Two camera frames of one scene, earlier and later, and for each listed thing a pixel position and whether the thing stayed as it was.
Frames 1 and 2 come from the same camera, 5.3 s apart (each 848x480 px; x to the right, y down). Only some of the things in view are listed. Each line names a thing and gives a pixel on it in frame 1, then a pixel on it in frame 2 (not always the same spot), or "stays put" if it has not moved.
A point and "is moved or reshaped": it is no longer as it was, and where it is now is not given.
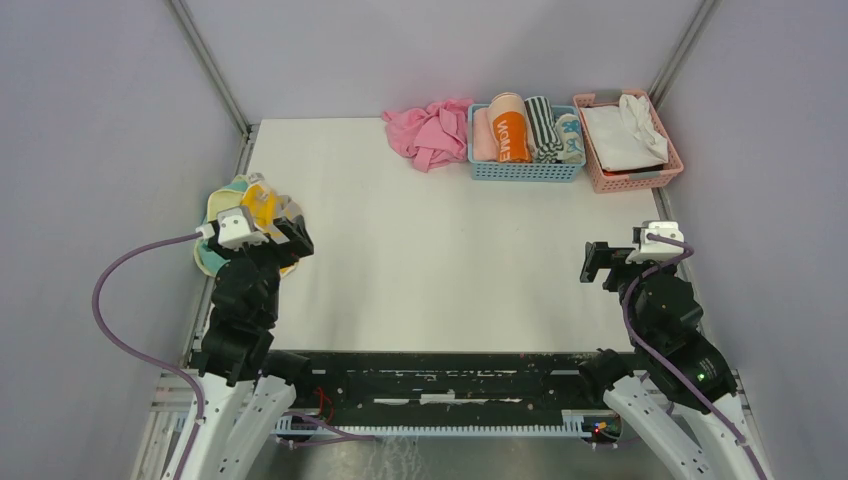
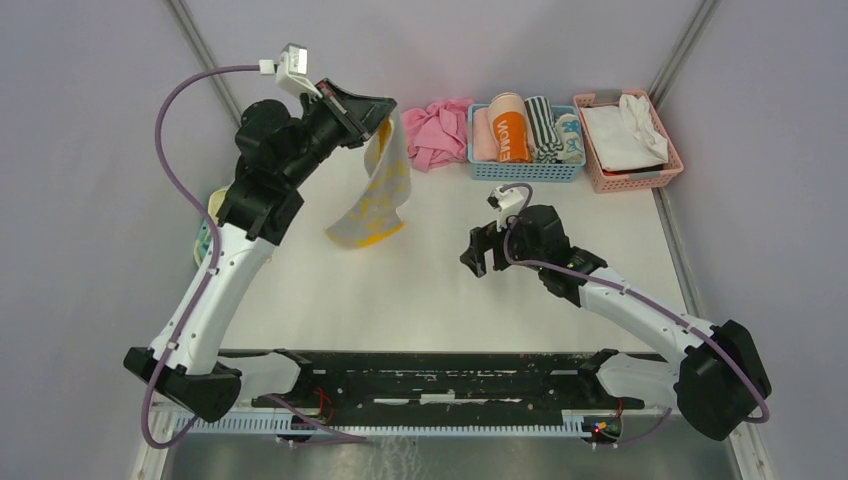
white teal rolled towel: (570, 132) stays put
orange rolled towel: (508, 119) stays put
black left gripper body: (271, 256) to (335, 117)
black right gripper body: (620, 274) to (485, 238)
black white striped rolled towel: (546, 141) stays put
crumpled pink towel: (430, 137) stays put
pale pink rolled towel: (484, 142) stays put
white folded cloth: (626, 136) stays put
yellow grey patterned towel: (265, 207) is moved or reshaped
